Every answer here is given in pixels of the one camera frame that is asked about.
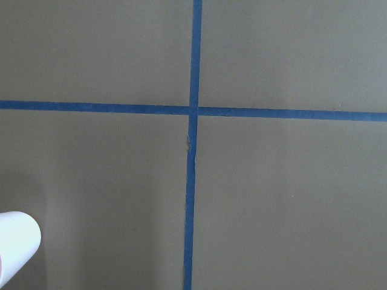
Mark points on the pink cup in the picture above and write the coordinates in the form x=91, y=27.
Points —
x=20, y=239

